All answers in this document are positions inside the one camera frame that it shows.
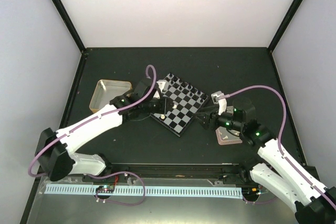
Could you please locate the light blue slotted cable duct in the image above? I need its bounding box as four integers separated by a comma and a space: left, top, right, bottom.
44, 184, 243, 199

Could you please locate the gold metal tin tray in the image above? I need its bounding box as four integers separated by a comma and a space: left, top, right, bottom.
89, 79, 132, 113

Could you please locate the pink tray with pieces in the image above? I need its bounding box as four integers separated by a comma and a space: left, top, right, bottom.
214, 105, 245, 146

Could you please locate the black and white chessboard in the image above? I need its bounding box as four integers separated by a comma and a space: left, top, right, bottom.
151, 73, 209, 136

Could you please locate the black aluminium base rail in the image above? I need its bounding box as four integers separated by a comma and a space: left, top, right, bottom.
81, 165, 253, 183

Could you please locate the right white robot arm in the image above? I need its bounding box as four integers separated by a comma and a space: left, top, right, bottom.
194, 99, 335, 223

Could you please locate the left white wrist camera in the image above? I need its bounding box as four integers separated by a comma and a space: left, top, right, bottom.
156, 80, 169, 93

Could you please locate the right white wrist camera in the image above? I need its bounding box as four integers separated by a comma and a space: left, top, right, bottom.
211, 91, 227, 115

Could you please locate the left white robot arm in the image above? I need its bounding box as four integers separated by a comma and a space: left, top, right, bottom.
35, 78, 174, 182

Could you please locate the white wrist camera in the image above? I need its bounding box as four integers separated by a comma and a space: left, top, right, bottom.
211, 91, 227, 115
156, 80, 169, 93

